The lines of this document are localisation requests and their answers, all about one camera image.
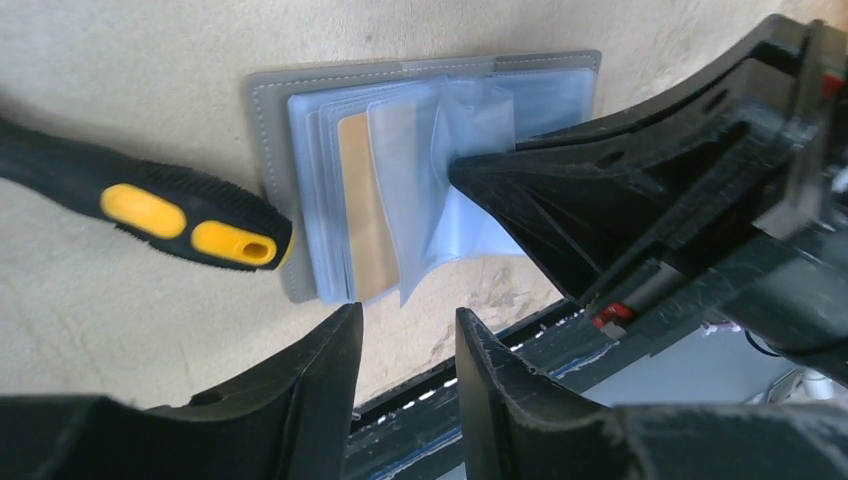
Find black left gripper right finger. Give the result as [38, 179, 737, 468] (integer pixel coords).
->
[455, 307, 847, 479]

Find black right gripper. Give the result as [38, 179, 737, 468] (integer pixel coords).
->
[449, 14, 847, 372]

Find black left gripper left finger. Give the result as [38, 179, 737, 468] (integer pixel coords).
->
[1, 304, 363, 479]

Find black yellow handled screwdriver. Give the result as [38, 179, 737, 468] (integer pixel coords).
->
[1, 119, 295, 271]

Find grey leather card holder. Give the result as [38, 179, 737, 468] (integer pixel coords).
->
[244, 50, 601, 304]

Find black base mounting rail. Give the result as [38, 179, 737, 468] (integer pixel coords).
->
[342, 300, 615, 479]

